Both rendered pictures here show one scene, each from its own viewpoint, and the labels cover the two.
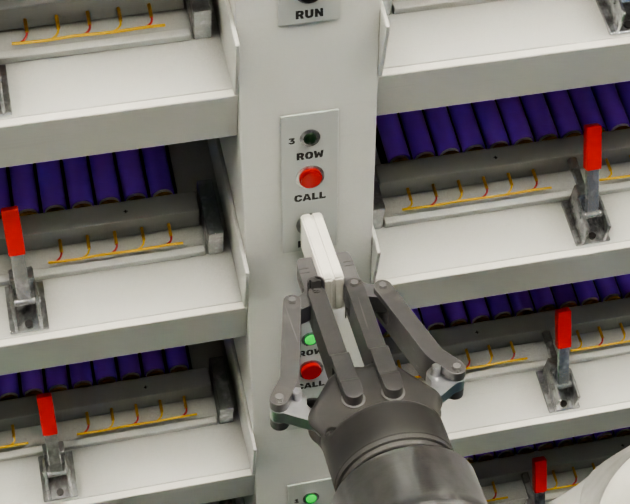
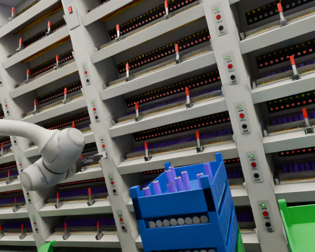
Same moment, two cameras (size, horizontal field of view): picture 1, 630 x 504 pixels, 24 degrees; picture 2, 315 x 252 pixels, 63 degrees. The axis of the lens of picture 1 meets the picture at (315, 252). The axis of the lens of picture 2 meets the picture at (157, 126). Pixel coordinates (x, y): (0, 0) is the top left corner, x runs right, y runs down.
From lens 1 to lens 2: 1.24 m
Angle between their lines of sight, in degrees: 56
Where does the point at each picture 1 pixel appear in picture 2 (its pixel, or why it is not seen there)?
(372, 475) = not seen: hidden behind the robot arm
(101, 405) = (100, 195)
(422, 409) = not seen: hidden behind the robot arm
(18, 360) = (80, 177)
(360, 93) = (106, 132)
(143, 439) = (103, 200)
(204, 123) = (92, 138)
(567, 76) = (132, 129)
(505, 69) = (122, 128)
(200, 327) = (98, 173)
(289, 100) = (98, 134)
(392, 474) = not seen: hidden behind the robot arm
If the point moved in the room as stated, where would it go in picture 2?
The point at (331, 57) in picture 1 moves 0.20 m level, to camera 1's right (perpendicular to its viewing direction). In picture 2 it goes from (101, 127) to (127, 119)
